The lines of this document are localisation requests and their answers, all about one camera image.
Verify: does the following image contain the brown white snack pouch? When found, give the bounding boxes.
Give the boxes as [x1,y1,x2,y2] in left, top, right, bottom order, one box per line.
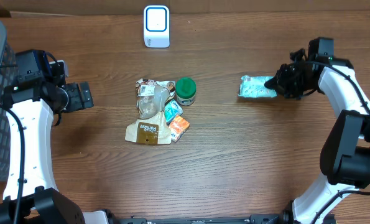
[125,78,175,145]

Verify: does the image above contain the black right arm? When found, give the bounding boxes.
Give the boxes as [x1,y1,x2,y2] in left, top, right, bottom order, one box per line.
[264,37,370,223]

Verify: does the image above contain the teal white tissue pack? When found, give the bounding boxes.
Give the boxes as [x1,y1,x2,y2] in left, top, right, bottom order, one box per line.
[238,75,277,98]

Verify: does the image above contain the teal white small packet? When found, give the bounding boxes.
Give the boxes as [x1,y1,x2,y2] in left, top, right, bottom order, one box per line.
[164,100,183,124]

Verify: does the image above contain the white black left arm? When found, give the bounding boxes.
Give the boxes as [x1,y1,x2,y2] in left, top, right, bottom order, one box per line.
[0,60,114,223]

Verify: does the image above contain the green lidded jar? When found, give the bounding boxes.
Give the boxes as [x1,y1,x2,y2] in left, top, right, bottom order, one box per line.
[175,77,197,106]

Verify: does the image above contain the orange snack package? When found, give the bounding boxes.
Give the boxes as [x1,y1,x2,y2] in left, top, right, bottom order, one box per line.
[169,115,190,142]

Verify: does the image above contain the white barcode scanner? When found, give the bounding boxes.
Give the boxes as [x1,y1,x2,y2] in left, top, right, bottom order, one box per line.
[143,5,170,49]

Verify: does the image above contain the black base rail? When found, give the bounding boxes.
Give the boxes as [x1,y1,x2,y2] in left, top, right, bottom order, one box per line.
[115,214,279,224]

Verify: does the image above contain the brown cardboard backboard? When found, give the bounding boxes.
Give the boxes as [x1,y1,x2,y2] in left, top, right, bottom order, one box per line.
[0,0,370,17]

